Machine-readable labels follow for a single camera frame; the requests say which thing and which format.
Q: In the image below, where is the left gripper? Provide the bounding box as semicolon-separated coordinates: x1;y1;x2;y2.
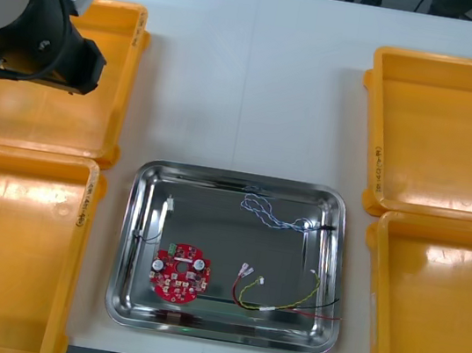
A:
51;34;111;100

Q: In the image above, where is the round red circuit board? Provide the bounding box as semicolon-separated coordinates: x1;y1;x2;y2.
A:
144;238;215;311

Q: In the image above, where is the red and black wire harness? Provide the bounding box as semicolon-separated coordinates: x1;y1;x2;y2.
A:
229;261;354;328

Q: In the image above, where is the yellow-orange plastic bin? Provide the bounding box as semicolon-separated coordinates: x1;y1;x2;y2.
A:
0;0;156;175
0;144;112;353
344;43;472;232
347;205;472;353

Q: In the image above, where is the steel tray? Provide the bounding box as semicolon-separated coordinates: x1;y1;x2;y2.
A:
101;154;362;353

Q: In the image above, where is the blue-white twisted wire harness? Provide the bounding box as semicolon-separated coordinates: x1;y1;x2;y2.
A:
236;184;341;240

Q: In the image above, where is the green-yellow wire harness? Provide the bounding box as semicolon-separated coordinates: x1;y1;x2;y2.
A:
236;258;324;322

